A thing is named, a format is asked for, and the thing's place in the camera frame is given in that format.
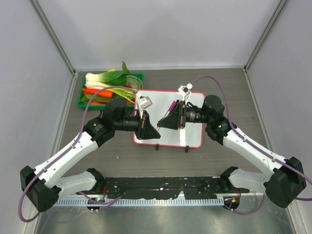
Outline pink framed whiteboard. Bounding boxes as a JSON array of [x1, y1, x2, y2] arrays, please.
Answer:
[[134, 90, 204, 148]]

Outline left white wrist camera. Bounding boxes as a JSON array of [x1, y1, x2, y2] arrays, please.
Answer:
[[135, 94, 153, 115]]

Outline white slotted cable duct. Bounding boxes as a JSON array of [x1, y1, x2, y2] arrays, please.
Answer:
[[54, 196, 224, 207]]

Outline bok choy white green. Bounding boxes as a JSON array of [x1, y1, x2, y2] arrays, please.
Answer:
[[85, 62, 131, 88]]

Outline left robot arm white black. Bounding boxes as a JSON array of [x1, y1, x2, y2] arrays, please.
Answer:
[[20, 97, 160, 213]]

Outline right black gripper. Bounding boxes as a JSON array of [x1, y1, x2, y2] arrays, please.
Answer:
[[157, 100, 212, 130]]

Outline aluminium frame rail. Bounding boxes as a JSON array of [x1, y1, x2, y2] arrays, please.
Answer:
[[29, 0, 78, 156], [244, 0, 290, 72]]

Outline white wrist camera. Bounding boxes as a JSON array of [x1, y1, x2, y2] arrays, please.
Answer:
[[177, 83, 193, 105], [135, 94, 153, 115]]

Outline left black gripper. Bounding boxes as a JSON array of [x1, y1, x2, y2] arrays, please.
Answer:
[[114, 109, 160, 139]]

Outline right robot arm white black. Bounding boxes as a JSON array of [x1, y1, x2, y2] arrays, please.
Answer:
[[157, 95, 307, 208]]

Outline white marker pen pink cap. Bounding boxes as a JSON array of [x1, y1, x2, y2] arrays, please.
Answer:
[[160, 101, 176, 120]]

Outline aluminium frame rail left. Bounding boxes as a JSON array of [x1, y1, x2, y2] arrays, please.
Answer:
[[29, 0, 78, 156]]

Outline aluminium frame rail right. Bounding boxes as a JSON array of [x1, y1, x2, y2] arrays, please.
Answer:
[[244, 0, 290, 72]]

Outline orange carrot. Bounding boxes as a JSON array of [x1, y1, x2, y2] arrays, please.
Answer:
[[82, 88, 115, 98]]

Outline green plastic tray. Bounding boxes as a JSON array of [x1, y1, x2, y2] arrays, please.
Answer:
[[78, 73, 144, 110]]

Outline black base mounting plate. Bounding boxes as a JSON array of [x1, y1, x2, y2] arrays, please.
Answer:
[[76, 175, 249, 199]]

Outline green onion stalks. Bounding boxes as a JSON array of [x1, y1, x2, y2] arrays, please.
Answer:
[[109, 75, 144, 102]]

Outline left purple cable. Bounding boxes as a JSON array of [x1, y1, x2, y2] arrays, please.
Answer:
[[19, 85, 142, 223]]

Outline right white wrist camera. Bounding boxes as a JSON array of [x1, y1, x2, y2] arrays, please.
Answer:
[[177, 83, 193, 105]]

